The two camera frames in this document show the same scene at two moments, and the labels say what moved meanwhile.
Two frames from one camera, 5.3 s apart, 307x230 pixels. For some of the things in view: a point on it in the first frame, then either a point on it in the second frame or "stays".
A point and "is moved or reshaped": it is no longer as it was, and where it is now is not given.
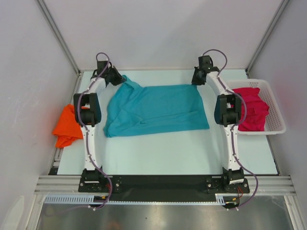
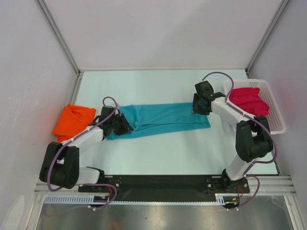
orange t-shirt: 67,130 stays
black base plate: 164,185 stays
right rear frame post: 275,19 stays
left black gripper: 120,79 → 126,127
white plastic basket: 274,123 stays
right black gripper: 195,81 → 195,109
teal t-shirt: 132,108 is moved or reshaped
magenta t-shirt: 257,110 stays
